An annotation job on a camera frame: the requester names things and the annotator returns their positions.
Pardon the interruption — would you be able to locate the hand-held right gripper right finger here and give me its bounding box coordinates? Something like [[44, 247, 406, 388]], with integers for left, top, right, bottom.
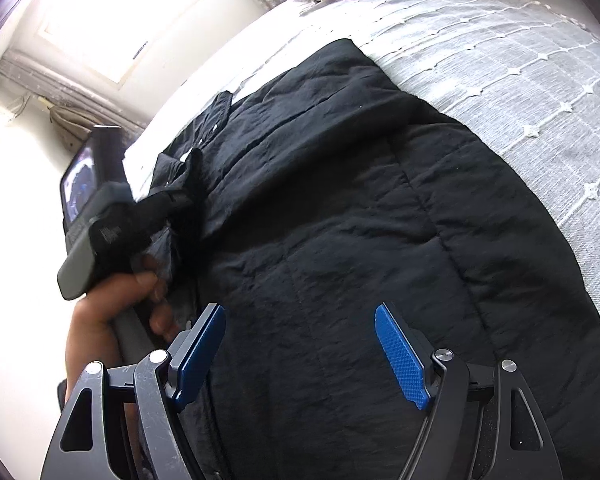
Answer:
[[373, 302, 564, 480]]

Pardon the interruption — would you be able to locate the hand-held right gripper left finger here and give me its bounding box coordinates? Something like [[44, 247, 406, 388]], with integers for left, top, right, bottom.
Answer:
[[40, 303, 227, 480]]

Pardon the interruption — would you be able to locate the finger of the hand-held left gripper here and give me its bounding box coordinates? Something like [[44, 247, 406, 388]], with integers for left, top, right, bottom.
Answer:
[[140, 148, 205, 234]]

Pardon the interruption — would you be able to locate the black padded jacket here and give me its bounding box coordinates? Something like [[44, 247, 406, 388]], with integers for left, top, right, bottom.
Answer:
[[145, 37, 600, 480]]

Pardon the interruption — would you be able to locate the person's left hand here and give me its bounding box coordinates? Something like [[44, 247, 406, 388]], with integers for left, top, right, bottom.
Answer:
[[64, 256, 179, 392]]

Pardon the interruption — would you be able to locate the grey pleated curtain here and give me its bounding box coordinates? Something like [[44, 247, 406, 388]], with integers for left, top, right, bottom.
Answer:
[[0, 49, 147, 155]]

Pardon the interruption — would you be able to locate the bright window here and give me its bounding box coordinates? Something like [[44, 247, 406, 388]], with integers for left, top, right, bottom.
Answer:
[[35, 0, 233, 87]]

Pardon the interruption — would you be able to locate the grey patterned bedspread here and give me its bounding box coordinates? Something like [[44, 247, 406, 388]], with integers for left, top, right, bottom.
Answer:
[[122, 0, 600, 321]]

